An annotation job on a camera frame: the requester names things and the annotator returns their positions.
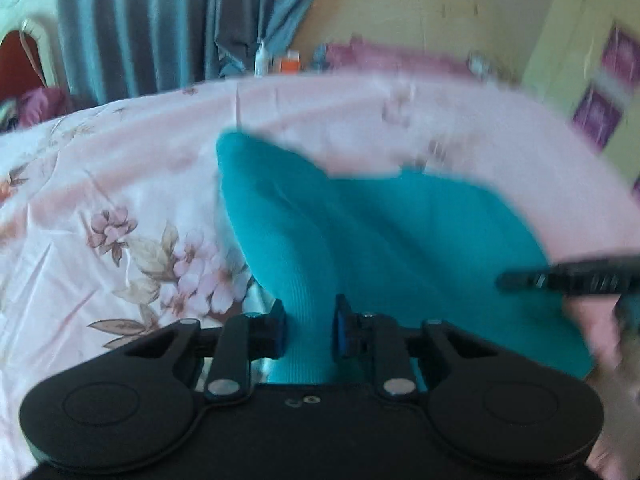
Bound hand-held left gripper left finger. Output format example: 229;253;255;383
124;299;290;403

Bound red heart-shaped headboard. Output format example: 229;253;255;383
0;19;58;103

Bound white bottle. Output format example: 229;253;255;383
253;37;269;77

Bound pink floral bedsheet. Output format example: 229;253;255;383
0;71;640;480

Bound pile of mixed clothes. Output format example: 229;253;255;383
0;86;76;133

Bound orange box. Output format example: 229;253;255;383
272;51;302;74

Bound purple cloth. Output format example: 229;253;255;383
312;35;516;86

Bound blue-grey curtain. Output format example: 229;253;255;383
55;0;337;106

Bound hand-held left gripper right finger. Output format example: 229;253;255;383
332;294;493;402

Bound teal t-shirt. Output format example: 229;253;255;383
215;129;597;397

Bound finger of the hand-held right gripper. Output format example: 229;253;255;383
496;256;640;297

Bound purple wall picture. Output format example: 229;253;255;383
571;86;623;151
600;26;640;88

